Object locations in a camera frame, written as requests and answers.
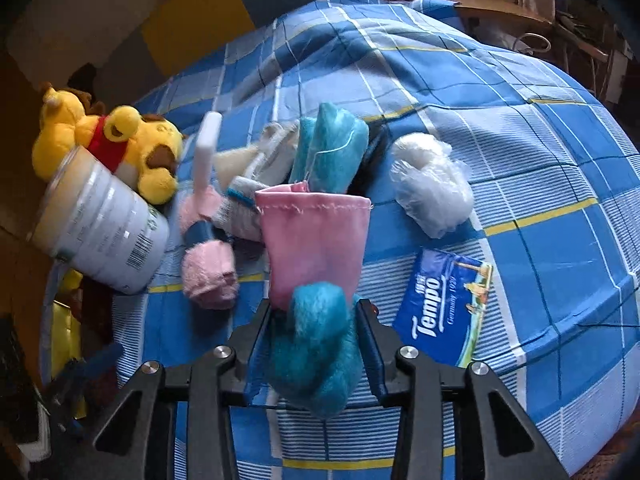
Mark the white crumpled plastic bag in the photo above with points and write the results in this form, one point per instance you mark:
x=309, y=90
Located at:
x=430, y=185

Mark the white foam bar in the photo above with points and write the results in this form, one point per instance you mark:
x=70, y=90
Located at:
x=207, y=150

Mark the blue tissue packet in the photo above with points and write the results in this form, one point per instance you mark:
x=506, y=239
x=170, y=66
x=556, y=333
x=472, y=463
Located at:
x=440, y=305

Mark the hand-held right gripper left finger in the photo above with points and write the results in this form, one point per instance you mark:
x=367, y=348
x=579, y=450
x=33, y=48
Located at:
x=260, y=345

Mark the pink cloth pouch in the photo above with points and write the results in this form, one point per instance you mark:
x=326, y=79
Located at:
x=310, y=240

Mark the beige sock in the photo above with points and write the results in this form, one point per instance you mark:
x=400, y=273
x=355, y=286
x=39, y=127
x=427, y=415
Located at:
x=232, y=162

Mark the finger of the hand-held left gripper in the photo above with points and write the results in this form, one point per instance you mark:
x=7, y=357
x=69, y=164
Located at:
x=105, y=356

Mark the pink fluffy sock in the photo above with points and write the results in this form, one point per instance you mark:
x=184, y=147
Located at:
x=207, y=270

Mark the blue plaid bedsheet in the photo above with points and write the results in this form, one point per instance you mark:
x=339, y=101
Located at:
x=525, y=160

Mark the yellow bear plush toy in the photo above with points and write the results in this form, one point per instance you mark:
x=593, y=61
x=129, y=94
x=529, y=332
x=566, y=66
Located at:
x=150, y=135

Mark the teal fuzzy cloth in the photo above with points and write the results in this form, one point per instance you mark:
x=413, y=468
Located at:
x=315, y=350

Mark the grey sock with blue stripe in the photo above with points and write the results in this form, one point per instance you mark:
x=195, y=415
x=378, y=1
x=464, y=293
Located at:
x=240, y=215

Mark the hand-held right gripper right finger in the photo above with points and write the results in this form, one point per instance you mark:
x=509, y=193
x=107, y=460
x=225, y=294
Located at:
x=371, y=360

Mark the white tin can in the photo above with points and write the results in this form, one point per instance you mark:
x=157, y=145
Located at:
x=100, y=230

